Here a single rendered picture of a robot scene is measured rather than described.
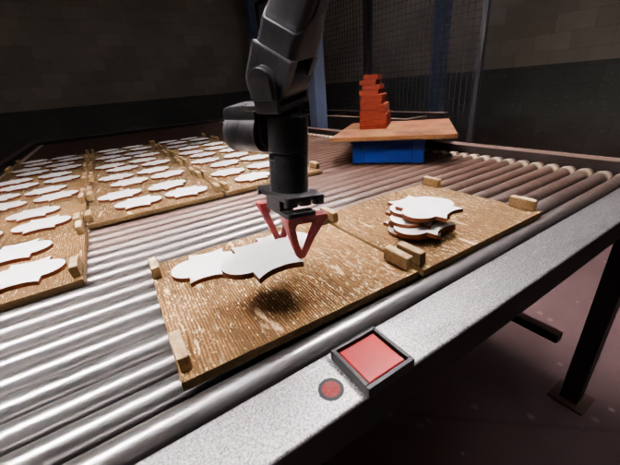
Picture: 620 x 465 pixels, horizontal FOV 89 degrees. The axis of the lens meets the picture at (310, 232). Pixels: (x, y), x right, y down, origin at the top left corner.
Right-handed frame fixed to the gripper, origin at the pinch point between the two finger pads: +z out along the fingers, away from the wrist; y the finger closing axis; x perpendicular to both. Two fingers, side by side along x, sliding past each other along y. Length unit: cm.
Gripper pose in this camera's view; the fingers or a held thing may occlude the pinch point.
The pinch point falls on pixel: (290, 244)
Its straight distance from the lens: 51.3
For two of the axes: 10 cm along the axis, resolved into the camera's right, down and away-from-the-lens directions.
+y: -5.1, -3.0, 8.0
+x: -8.6, 1.8, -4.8
